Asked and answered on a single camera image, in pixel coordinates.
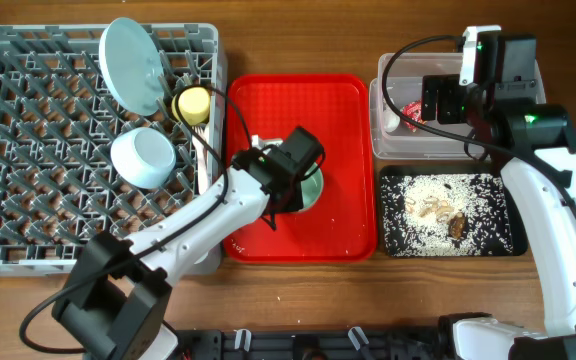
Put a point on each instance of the white plastic fork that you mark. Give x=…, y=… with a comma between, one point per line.
x=201, y=153

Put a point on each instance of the red plastic tray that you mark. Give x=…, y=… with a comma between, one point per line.
x=341, y=226

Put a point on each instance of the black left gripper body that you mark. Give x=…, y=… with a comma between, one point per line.
x=295, y=199

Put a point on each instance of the rice and food scraps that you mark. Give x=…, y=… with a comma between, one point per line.
x=443, y=215

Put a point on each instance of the grey dishwasher rack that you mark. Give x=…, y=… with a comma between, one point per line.
x=58, y=120

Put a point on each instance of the red snack wrapper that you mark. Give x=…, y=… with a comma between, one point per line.
x=413, y=111

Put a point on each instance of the white napkin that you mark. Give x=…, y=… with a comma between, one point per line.
x=390, y=120

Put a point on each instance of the light blue small bowl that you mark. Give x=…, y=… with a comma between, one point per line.
x=143, y=157

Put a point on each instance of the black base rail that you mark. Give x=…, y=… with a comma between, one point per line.
x=354, y=343

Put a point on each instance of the clear plastic bin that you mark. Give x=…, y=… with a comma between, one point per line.
x=404, y=85

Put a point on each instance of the yellow plastic cup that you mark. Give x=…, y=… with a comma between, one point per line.
x=192, y=105

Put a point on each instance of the black waste tray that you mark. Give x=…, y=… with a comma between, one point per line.
x=518, y=225

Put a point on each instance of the white plastic spoon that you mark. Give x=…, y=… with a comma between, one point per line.
x=207, y=134

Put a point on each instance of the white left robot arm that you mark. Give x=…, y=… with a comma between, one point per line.
x=116, y=296

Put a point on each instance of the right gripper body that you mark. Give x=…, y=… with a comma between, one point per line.
x=452, y=104

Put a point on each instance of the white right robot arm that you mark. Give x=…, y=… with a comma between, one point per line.
x=534, y=147

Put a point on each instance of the light blue plate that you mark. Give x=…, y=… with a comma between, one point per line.
x=130, y=65

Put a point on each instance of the green bowl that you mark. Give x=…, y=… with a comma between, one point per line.
x=311, y=190

